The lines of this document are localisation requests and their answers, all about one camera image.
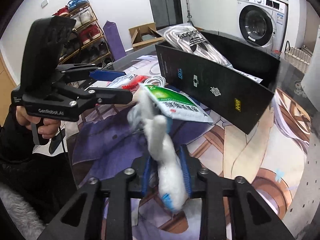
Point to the black cardboard storage box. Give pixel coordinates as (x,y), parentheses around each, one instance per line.
(238,99)

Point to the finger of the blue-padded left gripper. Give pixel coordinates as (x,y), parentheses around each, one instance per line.
(108,96)
(105,75)

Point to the striped socks in plastic bag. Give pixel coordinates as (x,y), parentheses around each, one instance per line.
(188,39)

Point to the white front-load washing machine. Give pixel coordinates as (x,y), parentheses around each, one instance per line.
(263,23)

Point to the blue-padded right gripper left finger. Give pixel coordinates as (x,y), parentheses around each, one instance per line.
(101,209)

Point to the wooden shoe rack with shoes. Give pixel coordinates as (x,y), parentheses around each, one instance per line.
(87,42)

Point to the white electric kettle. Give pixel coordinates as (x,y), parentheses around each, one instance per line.
(311,80)

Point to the white printed sachet in box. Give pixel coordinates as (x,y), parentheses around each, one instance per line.
(256,79)

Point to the anime print desk mat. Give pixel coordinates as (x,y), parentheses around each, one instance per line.
(274,157)

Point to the white kitchen base cabinets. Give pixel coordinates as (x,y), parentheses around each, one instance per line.
(216,15)

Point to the red white soft packet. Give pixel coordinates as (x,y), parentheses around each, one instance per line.
(129,81)

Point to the white woven basket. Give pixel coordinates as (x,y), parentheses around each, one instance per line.
(299,58)

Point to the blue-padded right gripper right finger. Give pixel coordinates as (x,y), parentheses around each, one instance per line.
(251,217)

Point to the white plush toy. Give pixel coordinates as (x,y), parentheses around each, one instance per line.
(171,184)

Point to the green white medicine sachet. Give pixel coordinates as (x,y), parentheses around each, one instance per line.
(175,105)

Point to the purple rolled yoga mat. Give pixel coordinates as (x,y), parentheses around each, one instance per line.
(114,41)

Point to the open brown cardboard box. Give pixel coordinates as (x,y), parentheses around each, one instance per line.
(144,35)

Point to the mop with metal handle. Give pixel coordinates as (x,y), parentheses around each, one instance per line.
(189,16)

